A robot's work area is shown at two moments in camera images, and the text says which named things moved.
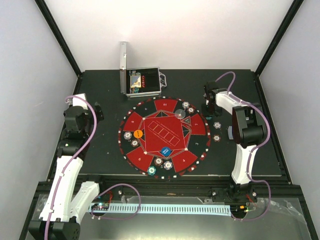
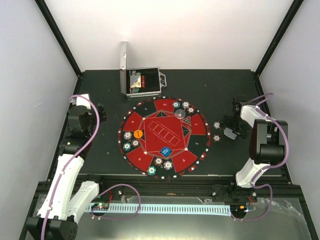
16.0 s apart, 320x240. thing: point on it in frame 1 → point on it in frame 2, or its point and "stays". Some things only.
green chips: [151, 171] stays
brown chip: [158, 161] stays
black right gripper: [205, 113] → [243, 132]
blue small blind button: [165, 151] stays
